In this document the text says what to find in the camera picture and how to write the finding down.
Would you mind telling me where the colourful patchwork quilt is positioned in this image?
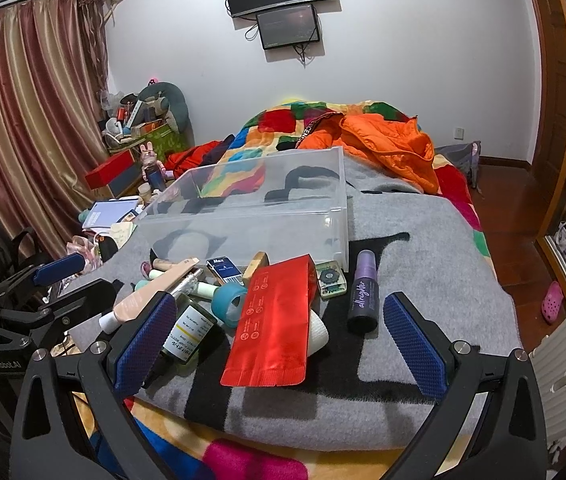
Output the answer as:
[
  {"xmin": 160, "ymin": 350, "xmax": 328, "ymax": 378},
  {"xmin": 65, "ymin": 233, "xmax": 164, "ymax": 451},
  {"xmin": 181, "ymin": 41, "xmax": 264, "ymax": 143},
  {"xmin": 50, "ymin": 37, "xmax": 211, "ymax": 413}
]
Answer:
[{"xmin": 126, "ymin": 101, "xmax": 491, "ymax": 479}]

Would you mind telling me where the white bandage roll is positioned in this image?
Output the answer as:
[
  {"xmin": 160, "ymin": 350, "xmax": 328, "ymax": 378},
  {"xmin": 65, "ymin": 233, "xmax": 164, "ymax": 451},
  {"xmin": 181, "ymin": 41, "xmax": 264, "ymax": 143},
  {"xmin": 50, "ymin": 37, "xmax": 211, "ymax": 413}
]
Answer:
[{"xmin": 307, "ymin": 309, "xmax": 330, "ymax": 356}]

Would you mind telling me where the beige tube red cap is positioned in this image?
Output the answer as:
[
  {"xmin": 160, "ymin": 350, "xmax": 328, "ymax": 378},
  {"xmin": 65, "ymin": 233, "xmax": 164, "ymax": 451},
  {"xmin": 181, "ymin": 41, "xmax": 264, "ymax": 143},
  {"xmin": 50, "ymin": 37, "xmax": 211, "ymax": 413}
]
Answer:
[{"xmin": 152, "ymin": 258, "xmax": 180, "ymax": 272}]

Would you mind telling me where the small wall monitor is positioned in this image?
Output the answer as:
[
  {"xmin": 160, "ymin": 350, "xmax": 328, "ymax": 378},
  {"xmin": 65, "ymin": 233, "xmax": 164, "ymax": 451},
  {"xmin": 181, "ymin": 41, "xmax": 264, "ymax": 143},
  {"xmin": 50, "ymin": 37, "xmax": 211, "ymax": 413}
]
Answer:
[{"xmin": 256, "ymin": 3, "xmax": 320, "ymax": 50}]

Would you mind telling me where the blue staples box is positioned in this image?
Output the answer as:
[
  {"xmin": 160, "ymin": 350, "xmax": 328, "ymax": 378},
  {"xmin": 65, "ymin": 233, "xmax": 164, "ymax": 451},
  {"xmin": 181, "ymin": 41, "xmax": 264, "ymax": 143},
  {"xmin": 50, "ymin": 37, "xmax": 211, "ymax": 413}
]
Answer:
[{"xmin": 206, "ymin": 257, "xmax": 244, "ymax": 286}]

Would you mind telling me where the blue notebook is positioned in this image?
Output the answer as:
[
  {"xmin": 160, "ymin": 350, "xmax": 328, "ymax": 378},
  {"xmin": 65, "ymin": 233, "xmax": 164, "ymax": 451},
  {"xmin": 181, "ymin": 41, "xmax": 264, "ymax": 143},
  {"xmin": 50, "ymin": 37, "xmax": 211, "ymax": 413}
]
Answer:
[{"xmin": 82, "ymin": 196, "xmax": 138, "ymax": 230}]

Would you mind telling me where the red box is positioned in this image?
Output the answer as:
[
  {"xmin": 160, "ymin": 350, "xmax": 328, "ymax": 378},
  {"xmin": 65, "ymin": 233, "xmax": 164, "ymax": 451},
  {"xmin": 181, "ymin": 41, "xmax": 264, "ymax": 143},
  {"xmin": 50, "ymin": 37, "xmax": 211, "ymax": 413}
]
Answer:
[{"xmin": 85, "ymin": 150, "xmax": 134, "ymax": 190}]

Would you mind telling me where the teal tape roll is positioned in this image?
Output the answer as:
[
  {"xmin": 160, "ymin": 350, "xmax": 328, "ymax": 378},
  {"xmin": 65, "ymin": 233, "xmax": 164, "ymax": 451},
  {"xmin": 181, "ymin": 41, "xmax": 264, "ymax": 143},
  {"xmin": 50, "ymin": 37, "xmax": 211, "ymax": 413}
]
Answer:
[{"xmin": 211, "ymin": 283, "xmax": 247, "ymax": 328}]

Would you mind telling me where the pink bunny toy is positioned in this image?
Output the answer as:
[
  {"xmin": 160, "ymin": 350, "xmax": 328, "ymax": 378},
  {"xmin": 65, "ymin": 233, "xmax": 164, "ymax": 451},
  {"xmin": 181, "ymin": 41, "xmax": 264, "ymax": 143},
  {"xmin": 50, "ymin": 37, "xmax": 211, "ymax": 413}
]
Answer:
[{"xmin": 140, "ymin": 141, "xmax": 167, "ymax": 192}]

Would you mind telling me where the orange down jacket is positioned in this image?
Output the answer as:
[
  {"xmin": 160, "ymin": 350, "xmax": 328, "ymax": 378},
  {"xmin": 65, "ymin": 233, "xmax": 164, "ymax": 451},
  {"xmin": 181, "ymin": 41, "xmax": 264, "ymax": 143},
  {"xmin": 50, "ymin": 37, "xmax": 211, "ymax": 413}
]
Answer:
[{"xmin": 297, "ymin": 113, "xmax": 440, "ymax": 194}]

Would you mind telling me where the dark green labelled bottle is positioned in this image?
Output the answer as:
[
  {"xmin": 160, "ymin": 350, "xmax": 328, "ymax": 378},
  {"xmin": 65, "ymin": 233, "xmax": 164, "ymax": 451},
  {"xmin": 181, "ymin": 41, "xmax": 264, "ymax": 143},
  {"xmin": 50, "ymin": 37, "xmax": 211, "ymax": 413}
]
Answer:
[{"xmin": 163, "ymin": 295, "xmax": 217, "ymax": 364}]

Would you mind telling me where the striped pink gold curtain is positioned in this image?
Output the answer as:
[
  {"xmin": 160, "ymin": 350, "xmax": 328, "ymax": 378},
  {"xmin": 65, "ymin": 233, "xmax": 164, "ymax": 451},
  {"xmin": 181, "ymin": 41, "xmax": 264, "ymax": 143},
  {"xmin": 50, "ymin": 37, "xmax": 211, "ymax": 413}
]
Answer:
[{"xmin": 0, "ymin": 0, "xmax": 108, "ymax": 258}]

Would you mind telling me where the pink croc shoe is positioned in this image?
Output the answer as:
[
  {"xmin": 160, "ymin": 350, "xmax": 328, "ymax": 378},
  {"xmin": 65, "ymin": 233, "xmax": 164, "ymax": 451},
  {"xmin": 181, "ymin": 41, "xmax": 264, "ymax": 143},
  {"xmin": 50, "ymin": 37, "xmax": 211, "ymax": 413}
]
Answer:
[{"xmin": 541, "ymin": 281, "xmax": 564, "ymax": 325}]

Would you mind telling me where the pale green tube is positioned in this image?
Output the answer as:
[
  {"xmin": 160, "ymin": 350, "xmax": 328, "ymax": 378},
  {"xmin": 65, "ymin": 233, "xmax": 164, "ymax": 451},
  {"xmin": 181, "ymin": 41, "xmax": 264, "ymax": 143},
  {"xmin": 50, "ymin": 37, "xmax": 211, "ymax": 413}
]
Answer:
[{"xmin": 147, "ymin": 270, "xmax": 218, "ymax": 300}]

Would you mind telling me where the wooden door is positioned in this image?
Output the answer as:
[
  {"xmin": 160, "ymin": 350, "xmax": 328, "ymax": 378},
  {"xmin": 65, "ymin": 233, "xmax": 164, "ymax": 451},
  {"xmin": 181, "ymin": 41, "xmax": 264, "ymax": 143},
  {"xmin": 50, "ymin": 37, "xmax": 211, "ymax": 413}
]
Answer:
[{"xmin": 531, "ymin": 0, "xmax": 566, "ymax": 238}]

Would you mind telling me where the beige cosmetic tube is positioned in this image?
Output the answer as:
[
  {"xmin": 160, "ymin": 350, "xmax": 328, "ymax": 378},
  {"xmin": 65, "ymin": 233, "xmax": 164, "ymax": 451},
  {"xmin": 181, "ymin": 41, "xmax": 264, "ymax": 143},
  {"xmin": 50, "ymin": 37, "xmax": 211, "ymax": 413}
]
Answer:
[{"xmin": 99, "ymin": 258, "xmax": 199, "ymax": 334}]

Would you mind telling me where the red garment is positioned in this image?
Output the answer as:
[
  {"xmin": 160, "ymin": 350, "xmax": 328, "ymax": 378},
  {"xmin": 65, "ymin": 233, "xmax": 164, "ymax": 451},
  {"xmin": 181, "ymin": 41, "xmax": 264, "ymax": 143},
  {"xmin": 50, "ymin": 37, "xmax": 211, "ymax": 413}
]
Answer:
[{"xmin": 164, "ymin": 141, "xmax": 220, "ymax": 179}]

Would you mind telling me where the red foil pouch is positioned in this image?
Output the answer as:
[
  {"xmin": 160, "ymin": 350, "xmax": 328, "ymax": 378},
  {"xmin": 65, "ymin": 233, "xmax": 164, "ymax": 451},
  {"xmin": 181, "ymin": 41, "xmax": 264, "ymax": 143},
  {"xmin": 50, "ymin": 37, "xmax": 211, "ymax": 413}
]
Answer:
[{"xmin": 220, "ymin": 255, "xmax": 318, "ymax": 388}]

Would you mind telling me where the small clear case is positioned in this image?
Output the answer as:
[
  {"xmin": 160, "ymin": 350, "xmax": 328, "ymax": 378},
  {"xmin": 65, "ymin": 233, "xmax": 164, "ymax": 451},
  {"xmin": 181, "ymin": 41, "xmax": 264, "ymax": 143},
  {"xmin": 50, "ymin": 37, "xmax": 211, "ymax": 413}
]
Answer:
[{"xmin": 315, "ymin": 261, "xmax": 347, "ymax": 300}]

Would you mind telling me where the green cardboard box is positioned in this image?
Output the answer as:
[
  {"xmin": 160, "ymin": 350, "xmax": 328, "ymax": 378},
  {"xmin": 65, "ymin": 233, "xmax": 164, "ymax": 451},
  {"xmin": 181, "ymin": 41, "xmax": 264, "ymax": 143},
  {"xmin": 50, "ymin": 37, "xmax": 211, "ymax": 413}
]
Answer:
[{"xmin": 103, "ymin": 122, "xmax": 190, "ymax": 162}]

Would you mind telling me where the white pen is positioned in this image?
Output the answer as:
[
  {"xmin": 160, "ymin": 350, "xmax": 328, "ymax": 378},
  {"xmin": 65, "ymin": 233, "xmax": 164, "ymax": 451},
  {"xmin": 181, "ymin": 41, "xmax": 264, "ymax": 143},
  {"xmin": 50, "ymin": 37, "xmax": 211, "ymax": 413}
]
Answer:
[{"xmin": 170, "ymin": 269, "xmax": 204, "ymax": 298}]

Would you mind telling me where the grey neck pillow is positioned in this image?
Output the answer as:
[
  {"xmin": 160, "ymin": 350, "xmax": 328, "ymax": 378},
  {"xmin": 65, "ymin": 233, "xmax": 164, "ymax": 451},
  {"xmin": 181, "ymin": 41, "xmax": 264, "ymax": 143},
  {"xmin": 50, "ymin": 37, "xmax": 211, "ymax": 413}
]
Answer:
[{"xmin": 138, "ymin": 82, "xmax": 190, "ymax": 133}]

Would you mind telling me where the purple spray bottle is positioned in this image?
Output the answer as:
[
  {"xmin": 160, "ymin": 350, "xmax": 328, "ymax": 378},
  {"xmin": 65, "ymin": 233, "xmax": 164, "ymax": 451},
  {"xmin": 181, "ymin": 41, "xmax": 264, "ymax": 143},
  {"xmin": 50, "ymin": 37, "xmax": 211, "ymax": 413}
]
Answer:
[{"xmin": 347, "ymin": 249, "xmax": 379, "ymax": 335}]

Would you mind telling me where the clear plastic storage bin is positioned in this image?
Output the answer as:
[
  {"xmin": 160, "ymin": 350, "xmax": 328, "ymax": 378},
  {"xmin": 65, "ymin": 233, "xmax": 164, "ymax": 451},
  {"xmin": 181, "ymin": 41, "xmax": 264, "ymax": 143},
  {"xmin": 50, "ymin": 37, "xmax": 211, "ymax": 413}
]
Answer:
[{"xmin": 134, "ymin": 148, "xmax": 349, "ymax": 266}]

